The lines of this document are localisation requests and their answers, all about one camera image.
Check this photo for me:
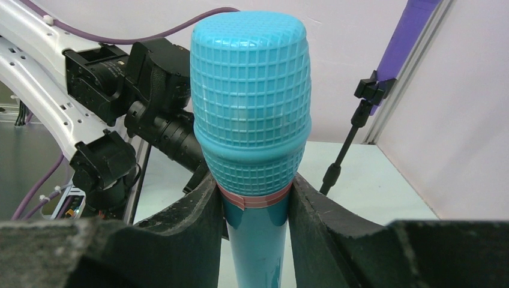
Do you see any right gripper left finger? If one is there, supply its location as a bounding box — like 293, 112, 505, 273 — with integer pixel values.
1, 175, 223, 287

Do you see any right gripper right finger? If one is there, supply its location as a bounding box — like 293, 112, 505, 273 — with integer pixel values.
289, 175, 508, 287

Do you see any round base mic stand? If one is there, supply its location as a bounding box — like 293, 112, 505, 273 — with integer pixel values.
319, 70, 397, 196

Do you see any teal microphone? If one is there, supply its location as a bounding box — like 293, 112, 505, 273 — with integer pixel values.
190, 11, 312, 287

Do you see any purple microphone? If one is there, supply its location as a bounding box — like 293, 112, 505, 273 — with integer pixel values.
370, 0, 443, 117

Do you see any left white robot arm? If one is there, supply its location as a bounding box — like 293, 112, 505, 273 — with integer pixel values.
1, 1, 208, 219

